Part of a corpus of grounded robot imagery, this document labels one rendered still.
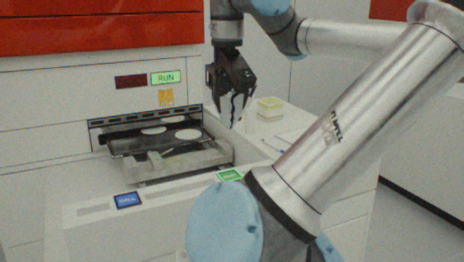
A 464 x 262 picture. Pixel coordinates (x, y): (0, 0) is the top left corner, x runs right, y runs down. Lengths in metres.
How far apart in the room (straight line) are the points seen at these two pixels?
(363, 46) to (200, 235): 0.43
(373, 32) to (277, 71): 2.77
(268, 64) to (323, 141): 2.94
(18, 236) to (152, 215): 0.83
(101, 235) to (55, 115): 0.64
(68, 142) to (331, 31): 1.01
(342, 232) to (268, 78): 2.34
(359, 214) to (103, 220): 0.79
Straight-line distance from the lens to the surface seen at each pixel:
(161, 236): 0.87
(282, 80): 3.46
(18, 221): 1.54
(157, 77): 1.37
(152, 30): 1.29
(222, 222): 0.41
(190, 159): 1.19
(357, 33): 0.68
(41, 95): 1.34
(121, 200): 0.85
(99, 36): 1.26
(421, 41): 0.45
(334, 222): 1.17
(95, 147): 1.40
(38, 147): 1.40
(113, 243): 0.85
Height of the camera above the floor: 1.41
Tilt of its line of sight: 22 degrees down
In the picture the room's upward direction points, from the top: straight up
